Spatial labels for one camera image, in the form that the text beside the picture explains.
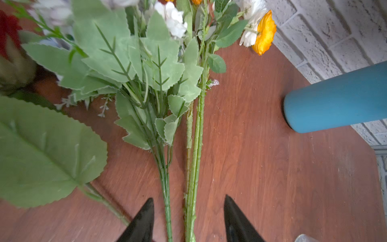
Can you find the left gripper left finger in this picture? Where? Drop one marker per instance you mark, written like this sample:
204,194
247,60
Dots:
141,228

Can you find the red gerbera flower stem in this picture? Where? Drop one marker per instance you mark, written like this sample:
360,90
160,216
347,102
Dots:
45,155

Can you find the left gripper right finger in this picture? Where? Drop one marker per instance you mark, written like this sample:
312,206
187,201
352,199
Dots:
238,227

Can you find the teal ceramic vase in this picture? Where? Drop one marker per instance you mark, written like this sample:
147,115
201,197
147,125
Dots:
352,98

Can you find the clear ribbed glass vase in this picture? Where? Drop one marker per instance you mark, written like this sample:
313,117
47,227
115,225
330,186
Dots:
305,238

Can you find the white pink flower bunch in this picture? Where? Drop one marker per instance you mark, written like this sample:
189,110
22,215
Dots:
141,54

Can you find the yellow white poppy stem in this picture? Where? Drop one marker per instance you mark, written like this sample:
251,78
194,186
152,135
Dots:
213,25

